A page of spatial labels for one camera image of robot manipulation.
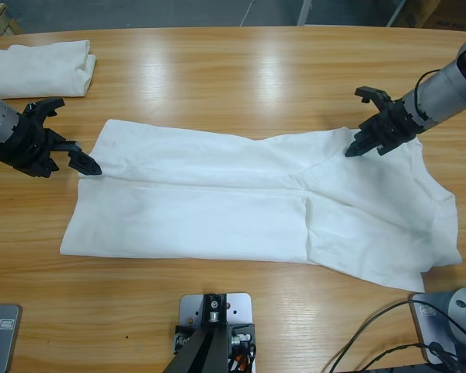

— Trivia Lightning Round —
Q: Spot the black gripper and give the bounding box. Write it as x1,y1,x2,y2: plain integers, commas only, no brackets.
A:
0,110,104,180
344,98,419,159

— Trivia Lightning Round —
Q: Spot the white T-shirt with black print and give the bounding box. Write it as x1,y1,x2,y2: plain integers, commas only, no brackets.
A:
58,118,463,293

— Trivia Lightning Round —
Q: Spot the white metal leg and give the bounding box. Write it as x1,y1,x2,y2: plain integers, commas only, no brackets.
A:
385,0,408,27
297,0,315,26

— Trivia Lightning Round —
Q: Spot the cardboard box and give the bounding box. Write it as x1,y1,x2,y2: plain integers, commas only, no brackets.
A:
405,0,466,30

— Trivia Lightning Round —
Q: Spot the wooden pallet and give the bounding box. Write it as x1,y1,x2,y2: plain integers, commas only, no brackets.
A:
0,2,24,38

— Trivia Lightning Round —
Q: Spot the white mounting block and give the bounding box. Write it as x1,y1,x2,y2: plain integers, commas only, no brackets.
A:
178,293,256,373

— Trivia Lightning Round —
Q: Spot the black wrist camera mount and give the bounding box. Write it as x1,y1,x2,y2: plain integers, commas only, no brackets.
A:
25,98,66,117

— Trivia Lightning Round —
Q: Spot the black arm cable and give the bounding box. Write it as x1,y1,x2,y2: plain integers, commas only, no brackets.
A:
414,68,443,108

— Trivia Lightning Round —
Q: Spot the white cord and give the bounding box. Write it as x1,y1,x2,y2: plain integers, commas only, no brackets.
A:
240,0,257,25

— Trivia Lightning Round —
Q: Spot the long black cable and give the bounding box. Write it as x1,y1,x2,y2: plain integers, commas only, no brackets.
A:
329,298,466,372

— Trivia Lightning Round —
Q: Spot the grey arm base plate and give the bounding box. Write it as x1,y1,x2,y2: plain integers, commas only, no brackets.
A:
0,302,23,373
409,286,466,368

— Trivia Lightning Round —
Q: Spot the thin black cable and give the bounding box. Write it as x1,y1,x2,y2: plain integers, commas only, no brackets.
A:
368,340,438,373

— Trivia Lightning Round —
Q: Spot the dark camera post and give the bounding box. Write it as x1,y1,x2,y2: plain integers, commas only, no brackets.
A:
165,294,229,373

